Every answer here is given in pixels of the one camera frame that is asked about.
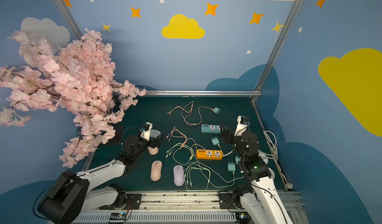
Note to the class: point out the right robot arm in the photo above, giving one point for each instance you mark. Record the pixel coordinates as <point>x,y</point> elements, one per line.
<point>261,201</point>

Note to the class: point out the teal power strip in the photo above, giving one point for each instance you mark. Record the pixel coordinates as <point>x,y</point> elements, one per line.
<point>216,129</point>

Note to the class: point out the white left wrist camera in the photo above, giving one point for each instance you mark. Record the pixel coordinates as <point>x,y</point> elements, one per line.
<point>145,131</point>

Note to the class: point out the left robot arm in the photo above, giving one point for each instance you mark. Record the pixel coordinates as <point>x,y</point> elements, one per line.
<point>76,193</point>

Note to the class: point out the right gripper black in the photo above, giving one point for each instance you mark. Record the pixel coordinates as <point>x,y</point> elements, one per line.
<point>228,133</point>

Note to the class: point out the aluminium rail base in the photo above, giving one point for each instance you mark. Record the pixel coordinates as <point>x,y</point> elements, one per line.
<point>186,208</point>

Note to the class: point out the tin can with label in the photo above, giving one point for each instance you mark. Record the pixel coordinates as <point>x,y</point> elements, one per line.
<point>264,157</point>

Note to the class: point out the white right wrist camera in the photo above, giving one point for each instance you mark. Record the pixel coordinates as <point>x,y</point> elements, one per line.
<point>243,122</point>

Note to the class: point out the lavender wireless mouse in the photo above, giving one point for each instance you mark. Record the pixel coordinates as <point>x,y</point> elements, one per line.
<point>179,178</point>

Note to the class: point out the pink cherry blossom tree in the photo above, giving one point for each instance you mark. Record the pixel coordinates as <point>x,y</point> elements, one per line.
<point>80,79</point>

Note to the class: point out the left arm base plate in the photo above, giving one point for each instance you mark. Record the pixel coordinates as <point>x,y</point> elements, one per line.
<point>124,202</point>

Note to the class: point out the orange power strip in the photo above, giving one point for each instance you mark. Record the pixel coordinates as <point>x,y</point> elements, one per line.
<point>207,154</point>

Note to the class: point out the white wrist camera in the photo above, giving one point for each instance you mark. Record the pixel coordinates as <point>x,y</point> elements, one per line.
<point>145,131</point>
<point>243,122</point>

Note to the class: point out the pale blue wireless mouse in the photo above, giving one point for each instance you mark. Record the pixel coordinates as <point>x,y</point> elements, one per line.
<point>154,133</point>

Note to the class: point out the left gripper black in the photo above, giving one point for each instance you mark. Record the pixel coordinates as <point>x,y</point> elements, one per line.
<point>151,140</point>

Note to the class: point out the pink mouse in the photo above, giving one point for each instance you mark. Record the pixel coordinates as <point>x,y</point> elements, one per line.
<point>156,170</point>
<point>153,151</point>

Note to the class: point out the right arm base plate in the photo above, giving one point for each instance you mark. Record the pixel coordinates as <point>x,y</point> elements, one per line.
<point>230,200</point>

